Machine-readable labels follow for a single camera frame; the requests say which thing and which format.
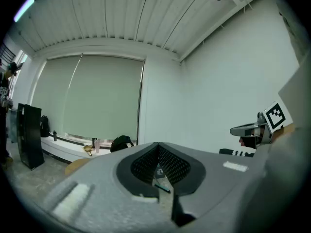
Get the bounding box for grey-green roller blind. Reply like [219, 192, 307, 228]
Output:
[31, 54, 145, 143]

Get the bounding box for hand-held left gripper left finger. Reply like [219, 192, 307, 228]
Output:
[31, 141, 176, 233]

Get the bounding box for oval wooden coffee table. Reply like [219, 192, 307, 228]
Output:
[65, 157, 92, 176]

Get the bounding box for person's grey shirt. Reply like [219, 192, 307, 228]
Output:
[242, 54, 311, 233]

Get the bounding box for black white striped cushion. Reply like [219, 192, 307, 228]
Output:
[219, 148, 256, 158]

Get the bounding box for white window bench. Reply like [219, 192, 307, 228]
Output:
[40, 136, 112, 164]

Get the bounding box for ceiling tube light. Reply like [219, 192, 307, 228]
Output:
[14, 0, 36, 23]

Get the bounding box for person's right hand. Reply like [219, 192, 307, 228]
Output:
[239, 136, 257, 150]

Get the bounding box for black backpack with tan patch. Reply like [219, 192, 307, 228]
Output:
[40, 115, 51, 138]

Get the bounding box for black glass door fridge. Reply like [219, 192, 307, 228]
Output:
[7, 103, 45, 170]

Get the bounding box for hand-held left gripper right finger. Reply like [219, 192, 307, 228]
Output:
[159, 142, 267, 233]

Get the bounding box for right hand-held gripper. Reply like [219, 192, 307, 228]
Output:
[229, 101, 294, 145]

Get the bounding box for person's right forearm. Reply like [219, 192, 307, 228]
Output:
[272, 124, 296, 143]

